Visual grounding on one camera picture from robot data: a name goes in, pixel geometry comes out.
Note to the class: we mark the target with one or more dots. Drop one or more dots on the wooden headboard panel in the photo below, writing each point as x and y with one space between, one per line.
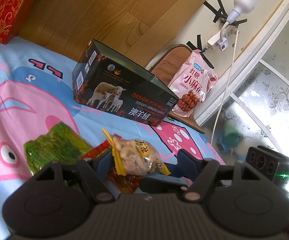
139 29

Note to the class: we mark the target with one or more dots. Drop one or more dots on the brown seat cushion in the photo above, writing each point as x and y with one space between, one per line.
165 68

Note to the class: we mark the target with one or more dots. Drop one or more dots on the peanut bag yellow trim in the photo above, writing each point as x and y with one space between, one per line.
135 157

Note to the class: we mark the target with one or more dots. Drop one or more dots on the peppa pig blue bedsheet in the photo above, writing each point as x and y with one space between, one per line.
36 93

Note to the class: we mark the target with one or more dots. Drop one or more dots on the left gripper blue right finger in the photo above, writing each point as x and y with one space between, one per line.
201 172

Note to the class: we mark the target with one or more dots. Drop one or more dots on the black sheep print box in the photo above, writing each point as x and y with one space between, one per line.
106 80

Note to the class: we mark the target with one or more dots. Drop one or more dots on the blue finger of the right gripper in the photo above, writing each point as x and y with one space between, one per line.
179 171
160 184

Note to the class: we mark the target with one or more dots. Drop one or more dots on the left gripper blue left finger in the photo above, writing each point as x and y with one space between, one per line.
92 173

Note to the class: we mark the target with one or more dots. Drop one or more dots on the green blue object behind glass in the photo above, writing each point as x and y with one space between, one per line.
230 138

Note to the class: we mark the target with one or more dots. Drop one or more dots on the pink fried dough snack bag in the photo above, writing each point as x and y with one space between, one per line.
191 84

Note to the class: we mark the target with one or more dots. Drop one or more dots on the white power strip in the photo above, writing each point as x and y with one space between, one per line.
220 40

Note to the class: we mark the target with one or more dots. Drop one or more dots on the green seaweed snack bag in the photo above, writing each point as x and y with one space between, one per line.
61 143

